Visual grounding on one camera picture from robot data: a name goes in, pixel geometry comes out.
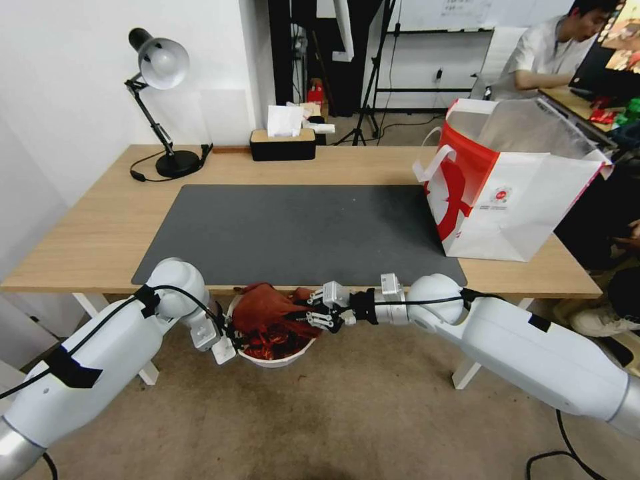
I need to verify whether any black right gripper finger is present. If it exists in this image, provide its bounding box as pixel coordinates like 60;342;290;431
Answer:
291;285;327;307
295;309;346;335

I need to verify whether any white round container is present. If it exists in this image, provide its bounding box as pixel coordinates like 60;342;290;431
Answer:
225;293;322;370

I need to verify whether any red-brown towel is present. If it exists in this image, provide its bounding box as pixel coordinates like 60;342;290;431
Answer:
232;282;322;342

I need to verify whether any red shrimp pile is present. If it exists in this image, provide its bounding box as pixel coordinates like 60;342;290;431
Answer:
245;323;316;361

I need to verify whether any red and white takeout bag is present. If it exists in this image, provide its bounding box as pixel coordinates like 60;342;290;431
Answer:
412;97;614;264

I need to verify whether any dark grey desk mat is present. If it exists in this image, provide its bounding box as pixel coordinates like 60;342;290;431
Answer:
131;183;469;287

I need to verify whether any black tissue box wooden lid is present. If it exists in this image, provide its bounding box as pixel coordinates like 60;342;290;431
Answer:
249;128;317;163

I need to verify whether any black desk lamp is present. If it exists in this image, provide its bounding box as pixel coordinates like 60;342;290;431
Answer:
123;27;203;179

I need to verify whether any white paper box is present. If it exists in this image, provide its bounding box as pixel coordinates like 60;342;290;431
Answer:
299;115;335;136

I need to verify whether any white tissue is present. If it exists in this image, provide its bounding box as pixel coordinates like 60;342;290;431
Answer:
266;105;304;139

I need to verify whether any black tripod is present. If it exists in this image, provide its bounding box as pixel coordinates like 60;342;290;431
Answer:
331;0;402;147

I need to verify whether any person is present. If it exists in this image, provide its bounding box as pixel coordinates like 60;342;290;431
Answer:
492;0;626;103
553;159;640;337

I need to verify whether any wooden side desk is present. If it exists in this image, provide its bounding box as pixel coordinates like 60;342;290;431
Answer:
537;85;622;147

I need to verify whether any green packet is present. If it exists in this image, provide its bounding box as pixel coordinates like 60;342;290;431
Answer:
617;97;640;129

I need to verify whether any black laptop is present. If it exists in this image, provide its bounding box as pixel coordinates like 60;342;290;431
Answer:
569;45;640;99

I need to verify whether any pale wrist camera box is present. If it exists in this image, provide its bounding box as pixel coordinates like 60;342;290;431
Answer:
211;339;237;365
321;281;347;307

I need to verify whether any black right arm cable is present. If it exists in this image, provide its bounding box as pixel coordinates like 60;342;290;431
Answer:
372;287;507;308

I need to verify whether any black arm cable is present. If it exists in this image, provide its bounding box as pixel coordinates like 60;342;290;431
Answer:
0;285;227;401
372;287;507;308

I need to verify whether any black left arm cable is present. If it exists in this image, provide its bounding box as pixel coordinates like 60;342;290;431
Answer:
0;285;227;401

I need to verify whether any black lamp cable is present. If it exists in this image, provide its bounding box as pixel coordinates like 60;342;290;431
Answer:
130;143;214;183

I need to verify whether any black floor cable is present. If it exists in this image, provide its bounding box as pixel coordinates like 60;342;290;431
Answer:
525;409;603;480

